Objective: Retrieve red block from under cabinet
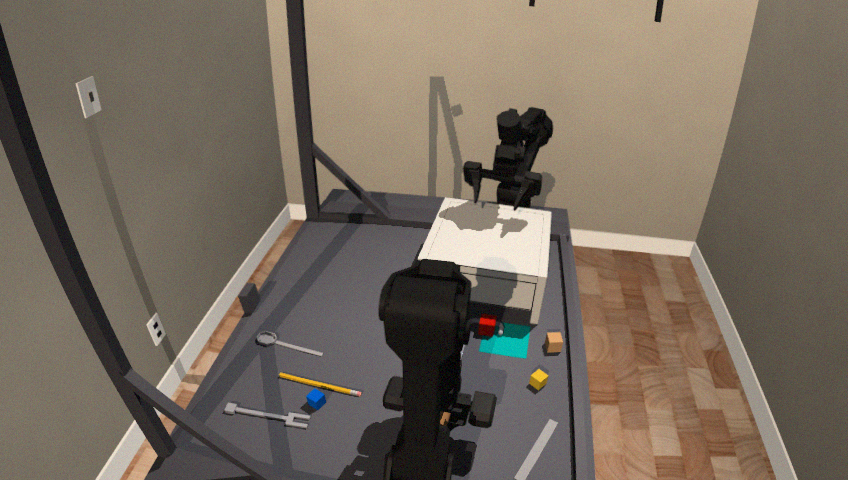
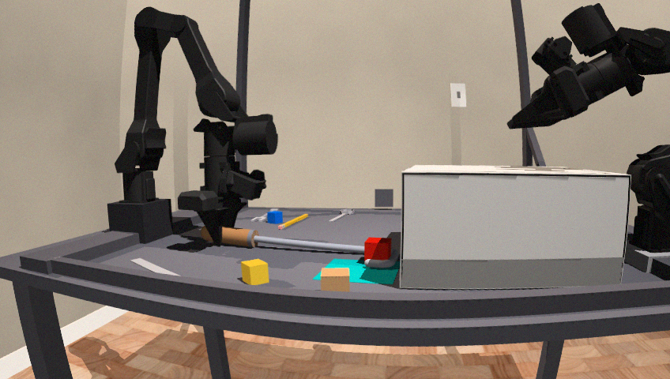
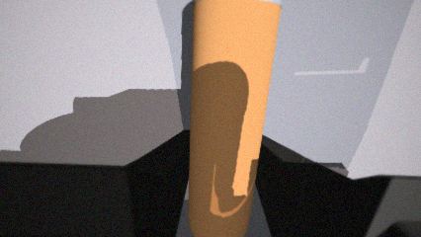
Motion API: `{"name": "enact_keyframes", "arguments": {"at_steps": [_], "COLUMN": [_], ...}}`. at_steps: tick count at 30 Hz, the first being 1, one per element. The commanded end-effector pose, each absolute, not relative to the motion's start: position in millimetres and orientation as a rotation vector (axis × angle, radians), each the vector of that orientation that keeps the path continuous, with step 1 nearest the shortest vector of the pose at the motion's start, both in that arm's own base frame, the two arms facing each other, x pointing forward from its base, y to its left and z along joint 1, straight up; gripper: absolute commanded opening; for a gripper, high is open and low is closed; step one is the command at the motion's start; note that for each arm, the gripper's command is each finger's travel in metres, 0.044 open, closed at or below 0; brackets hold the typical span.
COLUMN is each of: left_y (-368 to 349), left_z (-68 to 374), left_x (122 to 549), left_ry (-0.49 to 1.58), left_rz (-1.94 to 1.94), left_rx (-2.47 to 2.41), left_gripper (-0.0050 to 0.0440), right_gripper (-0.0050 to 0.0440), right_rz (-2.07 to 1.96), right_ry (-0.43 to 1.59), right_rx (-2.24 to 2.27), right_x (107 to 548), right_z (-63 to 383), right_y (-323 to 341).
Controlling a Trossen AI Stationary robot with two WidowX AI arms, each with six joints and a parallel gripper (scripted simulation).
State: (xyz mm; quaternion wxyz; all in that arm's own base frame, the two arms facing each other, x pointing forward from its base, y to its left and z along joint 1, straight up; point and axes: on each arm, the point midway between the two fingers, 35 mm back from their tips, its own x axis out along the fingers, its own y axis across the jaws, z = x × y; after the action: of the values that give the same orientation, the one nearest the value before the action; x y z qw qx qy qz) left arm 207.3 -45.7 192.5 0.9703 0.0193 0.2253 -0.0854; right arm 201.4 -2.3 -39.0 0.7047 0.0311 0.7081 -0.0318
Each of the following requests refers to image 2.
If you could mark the white flat strip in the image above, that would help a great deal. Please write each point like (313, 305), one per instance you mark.
(152, 267)

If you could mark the red block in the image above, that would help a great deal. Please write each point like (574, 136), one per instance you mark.
(377, 248)

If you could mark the blue cube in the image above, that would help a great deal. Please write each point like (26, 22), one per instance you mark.
(274, 217)

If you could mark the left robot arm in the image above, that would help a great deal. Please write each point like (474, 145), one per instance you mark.
(648, 52)

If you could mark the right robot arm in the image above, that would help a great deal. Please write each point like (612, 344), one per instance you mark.
(145, 140)

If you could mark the grey combination wrench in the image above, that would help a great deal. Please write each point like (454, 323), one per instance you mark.
(264, 217)

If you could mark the yellow cube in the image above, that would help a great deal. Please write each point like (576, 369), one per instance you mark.
(255, 272)

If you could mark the tan cardboard-coloured block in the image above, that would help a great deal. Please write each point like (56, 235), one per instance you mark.
(335, 279)

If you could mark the yellow pencil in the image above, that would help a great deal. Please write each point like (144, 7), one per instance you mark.
(292, 221)

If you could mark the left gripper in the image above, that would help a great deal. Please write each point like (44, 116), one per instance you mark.
(558, 98)

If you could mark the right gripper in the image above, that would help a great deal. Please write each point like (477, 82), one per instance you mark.
(224, 210)

